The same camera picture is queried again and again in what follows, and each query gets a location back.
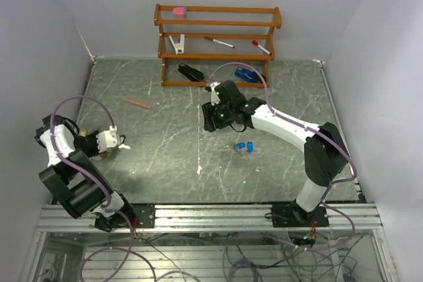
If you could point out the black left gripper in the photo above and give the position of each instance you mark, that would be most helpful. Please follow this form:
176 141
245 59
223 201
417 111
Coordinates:
95 151

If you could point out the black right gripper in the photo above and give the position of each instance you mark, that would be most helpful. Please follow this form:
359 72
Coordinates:
211 123

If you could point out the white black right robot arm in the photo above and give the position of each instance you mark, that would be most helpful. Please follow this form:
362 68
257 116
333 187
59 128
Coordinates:
324 152

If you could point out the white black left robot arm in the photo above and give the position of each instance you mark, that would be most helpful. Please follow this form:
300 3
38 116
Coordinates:
74 180

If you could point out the black stapler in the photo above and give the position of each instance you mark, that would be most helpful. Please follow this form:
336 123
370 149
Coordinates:
191 73

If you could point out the blue stapler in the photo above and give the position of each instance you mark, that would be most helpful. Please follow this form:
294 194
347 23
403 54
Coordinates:
248 75

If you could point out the orange pencil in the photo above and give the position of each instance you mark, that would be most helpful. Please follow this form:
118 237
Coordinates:
136 103

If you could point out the red white marker pen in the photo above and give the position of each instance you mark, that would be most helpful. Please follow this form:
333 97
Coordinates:
219 42

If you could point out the white plastic clip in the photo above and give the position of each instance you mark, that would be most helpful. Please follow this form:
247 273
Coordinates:
178 46

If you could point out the red capped white marker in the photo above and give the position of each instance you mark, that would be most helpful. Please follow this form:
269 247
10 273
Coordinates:
255 43

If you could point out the pink eraser block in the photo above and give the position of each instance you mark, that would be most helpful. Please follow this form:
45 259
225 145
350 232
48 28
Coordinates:
179 12

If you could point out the brown wooden shelf rack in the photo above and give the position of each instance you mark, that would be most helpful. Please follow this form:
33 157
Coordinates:
238 26

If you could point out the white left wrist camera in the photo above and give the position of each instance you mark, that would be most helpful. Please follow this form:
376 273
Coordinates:
111 139

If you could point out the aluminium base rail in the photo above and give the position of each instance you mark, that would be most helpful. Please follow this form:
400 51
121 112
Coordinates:
217 218

